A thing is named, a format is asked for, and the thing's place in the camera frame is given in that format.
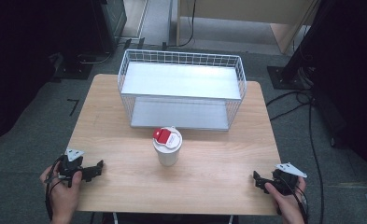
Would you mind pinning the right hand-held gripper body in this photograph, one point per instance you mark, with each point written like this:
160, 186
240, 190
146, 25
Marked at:
285, 179

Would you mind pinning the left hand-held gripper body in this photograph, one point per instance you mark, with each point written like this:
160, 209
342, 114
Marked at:
70, 165

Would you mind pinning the white cup with red lid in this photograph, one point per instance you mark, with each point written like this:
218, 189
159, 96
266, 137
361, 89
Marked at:
168, 154

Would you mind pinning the person's right hand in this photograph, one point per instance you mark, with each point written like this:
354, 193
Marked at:
285, 203

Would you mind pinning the person's left hand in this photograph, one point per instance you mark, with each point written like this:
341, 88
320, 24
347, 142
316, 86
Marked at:
63, 196

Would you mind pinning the black flat stand base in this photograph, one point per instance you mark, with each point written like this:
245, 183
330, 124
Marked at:
73, 70

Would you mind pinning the dark cabinet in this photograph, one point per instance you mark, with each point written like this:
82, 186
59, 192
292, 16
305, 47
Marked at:
108, 25

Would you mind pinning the beige wooden furniture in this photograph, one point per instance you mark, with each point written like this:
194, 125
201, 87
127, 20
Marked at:
249, 12

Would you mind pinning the black stand with base plate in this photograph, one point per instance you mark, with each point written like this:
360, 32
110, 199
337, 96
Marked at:
291, 62

